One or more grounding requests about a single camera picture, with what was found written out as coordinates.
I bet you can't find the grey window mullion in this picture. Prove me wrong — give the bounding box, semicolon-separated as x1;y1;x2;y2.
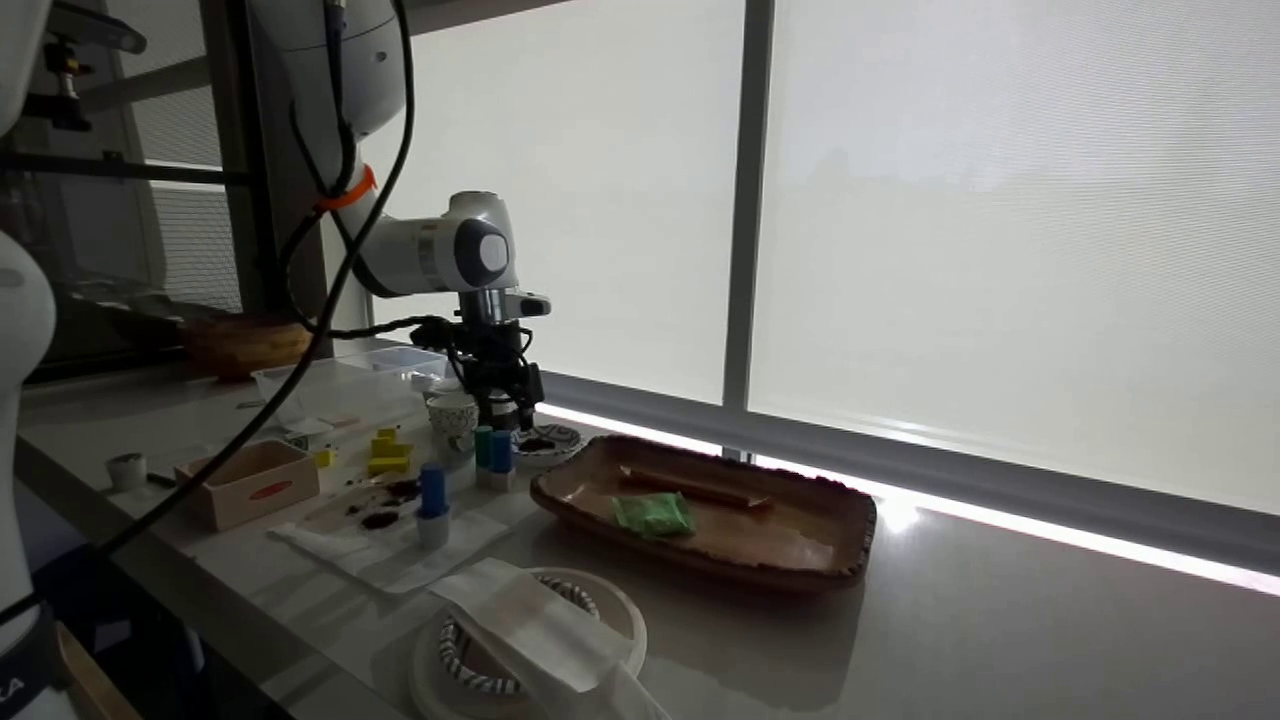
719;0;779;466

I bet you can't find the blue cylinder block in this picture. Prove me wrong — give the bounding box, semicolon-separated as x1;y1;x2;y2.
412;459;453;524
487;427;519;487

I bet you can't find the white paper towel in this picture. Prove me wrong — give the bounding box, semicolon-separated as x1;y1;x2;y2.
262;451;537;599

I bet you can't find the brown wooden tray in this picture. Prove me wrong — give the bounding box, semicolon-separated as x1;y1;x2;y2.
528;431;881;597

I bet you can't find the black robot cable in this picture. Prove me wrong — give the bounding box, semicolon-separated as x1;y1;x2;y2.
0;0;465;634

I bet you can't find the white roller blind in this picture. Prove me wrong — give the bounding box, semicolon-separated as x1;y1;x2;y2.
355;0;749;407
749;0;1280;521

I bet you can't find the brown woven basket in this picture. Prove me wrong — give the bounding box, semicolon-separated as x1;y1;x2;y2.
174;315;314;381

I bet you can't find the patterned paper bowl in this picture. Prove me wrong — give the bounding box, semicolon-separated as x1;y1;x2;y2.
510;422;587;471

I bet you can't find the white paper cup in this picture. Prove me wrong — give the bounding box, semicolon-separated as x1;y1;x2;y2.
424;389;478;466

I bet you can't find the white rectangular container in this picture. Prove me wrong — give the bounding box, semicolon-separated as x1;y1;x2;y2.
355;335;453;393

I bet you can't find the dark vertical post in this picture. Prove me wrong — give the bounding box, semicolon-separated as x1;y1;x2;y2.
195;0;335;328

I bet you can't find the green snack packet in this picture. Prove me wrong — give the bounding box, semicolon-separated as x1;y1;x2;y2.
609;487;698;545

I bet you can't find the brown cardboard box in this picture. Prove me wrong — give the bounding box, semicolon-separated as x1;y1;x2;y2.
182;435;328;538

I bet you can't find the dark coffee grounds spill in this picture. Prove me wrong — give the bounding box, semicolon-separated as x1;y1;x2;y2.
348;476;424;538

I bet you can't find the small white cup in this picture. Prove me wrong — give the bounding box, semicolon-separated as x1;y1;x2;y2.
102;449;150;494

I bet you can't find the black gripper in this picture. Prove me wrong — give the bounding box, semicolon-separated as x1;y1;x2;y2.
455;315;551;435

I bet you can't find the brown wrapped stick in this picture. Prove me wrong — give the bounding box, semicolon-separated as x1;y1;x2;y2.
615;459;775;515

